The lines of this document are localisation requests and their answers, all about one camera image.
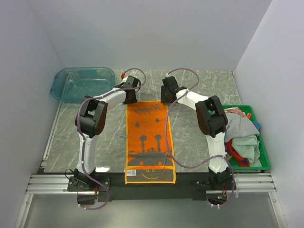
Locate orange and grey towel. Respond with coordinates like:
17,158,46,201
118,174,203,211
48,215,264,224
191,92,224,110
124,101,176,184

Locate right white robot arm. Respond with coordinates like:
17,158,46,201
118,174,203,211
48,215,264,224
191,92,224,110
161,76,230,190

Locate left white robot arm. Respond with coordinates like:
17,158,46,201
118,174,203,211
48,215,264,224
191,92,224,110
74,76,142,191

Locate teal transparent plastic bin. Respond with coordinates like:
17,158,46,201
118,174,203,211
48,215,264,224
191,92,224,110
50,67,116,104

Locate brown patterned towel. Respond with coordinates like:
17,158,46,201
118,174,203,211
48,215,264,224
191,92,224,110
224,107,247,118

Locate pale green towel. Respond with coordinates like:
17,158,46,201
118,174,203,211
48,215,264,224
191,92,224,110
232,135,262,167

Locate red and blue cloth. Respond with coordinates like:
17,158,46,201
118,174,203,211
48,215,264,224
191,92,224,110
226,140,250,167

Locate green plastic tray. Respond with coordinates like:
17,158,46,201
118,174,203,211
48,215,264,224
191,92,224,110
223,104,270,171

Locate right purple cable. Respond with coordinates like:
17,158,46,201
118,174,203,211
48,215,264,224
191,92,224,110
164,68,237,209

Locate purple cable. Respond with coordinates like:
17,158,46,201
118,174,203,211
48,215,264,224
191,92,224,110
164,68,237,209
78,68,146,211

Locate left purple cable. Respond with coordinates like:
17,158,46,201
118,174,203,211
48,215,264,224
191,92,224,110
78,68,146,211

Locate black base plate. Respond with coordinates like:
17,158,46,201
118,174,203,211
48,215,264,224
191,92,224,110
67,172,236,205

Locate aluminium rail frame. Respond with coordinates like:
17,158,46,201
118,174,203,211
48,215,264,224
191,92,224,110
15,171,287,228

